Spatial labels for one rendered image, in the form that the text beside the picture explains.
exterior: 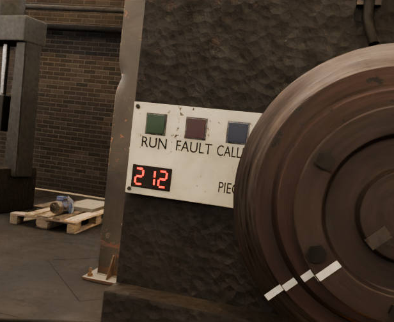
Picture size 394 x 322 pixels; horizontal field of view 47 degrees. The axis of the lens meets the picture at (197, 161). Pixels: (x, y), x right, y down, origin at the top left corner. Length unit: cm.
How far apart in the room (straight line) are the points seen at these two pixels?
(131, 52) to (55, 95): 455
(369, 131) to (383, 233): 13
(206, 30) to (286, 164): 35
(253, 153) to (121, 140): 286
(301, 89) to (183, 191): 31
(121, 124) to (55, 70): 463
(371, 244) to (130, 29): 316
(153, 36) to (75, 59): 701
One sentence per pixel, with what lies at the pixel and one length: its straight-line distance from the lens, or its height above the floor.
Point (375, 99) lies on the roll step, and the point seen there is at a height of 126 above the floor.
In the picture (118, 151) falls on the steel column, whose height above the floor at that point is 101.
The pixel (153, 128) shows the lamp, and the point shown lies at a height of 119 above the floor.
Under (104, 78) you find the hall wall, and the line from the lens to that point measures 762.
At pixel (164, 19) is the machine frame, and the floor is 141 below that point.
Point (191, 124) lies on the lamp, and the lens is 85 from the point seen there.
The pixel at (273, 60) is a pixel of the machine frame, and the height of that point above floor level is 134.
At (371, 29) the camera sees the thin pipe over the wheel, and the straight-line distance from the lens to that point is 85.
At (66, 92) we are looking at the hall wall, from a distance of 792.
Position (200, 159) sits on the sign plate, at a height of 114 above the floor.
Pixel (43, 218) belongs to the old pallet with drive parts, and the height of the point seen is 12.
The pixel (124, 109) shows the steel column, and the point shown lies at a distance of 353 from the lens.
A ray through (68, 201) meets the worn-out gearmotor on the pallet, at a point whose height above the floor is 29.
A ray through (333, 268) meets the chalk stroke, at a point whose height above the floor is 103.
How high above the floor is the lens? 118
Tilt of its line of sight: 3 degrees down
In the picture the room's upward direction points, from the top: 6 degrees clockwise
